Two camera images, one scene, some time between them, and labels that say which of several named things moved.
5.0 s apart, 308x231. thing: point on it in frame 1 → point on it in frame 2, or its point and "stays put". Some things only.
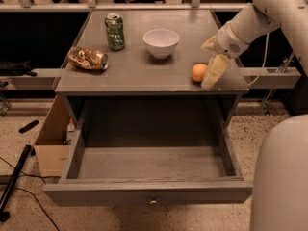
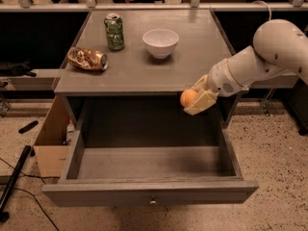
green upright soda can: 115,31 stays put
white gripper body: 226,40 → 218,80
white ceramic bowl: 161,42 stays put
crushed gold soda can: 89,59 stays put
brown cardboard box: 52,144 stays put
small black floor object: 28,126 stays put
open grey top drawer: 150,151 stays put
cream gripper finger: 217,66 → 205,99
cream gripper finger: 209,45 → 203,83
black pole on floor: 4,215 stays put
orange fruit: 198,72 → 188,97
